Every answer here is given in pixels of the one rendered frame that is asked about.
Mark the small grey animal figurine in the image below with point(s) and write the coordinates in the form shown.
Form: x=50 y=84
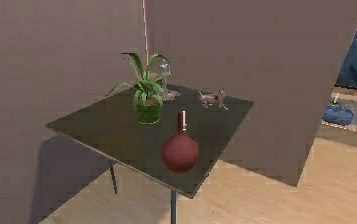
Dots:
x=212 y=98

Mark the round red vase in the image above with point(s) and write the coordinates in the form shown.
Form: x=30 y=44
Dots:
x=180 y=151

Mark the clear glass sculpture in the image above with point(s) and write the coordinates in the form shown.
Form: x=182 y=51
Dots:
x=166 y=80

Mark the dark square table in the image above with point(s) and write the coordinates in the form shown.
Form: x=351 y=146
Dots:
x=119 y=133

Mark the blue round object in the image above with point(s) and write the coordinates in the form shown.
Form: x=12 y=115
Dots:
x=337 y=114

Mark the green houseplant in green pot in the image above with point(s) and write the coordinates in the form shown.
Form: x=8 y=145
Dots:
x=147 y=96

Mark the blue fabric bed cover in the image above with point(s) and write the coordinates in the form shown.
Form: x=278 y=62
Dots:
x=356 y=63

